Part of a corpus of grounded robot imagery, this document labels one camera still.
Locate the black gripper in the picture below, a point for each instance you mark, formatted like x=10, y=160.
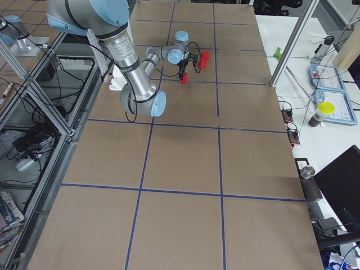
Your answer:
x=183, y=63

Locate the red block moved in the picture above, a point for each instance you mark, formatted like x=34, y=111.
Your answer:
x=184, y=78

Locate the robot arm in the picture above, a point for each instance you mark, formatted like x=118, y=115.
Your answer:
x=15, y=35
x=109, y=22

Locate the red block inner of pair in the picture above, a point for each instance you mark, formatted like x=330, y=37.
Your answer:
x=202, y=63

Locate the red block of pair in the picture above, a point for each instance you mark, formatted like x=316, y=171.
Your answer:
x=202, y=63
x=205, y=55

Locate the red block outer of pair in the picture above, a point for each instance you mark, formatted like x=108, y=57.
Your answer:
x=205, y=55

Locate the orange connector board far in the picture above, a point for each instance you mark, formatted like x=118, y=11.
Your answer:
x=287, y=115

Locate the orange connector board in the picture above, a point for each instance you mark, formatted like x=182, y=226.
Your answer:
x=287, y=115
x=293, y=136

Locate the orange connector board near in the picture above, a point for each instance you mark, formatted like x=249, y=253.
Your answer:
x=293, y=136

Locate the upper teach pendant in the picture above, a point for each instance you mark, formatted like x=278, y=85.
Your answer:
x=326, y=77

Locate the teach pendant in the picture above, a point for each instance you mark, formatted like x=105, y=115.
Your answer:
x=344, y=113
x=326, y=77

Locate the cup with yellow lid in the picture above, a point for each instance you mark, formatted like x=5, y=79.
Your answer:
x=323, y=111

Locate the small steel cup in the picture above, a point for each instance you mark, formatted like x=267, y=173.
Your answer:
x=307, y=172

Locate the lower teach pendant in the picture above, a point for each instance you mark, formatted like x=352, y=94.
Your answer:
x=344, y=113

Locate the white power strip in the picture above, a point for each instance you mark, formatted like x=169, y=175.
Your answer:
x=22, y=164

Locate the black laptop monitor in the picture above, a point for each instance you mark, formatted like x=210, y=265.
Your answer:
x=339, y=183

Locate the stack of books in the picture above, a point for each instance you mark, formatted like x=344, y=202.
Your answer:
x=12, y=219

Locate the green handled reacher tool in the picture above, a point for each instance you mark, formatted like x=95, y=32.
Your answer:
x=278, y=53

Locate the aluminium frame post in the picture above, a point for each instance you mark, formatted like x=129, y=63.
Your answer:
x=299, y=27

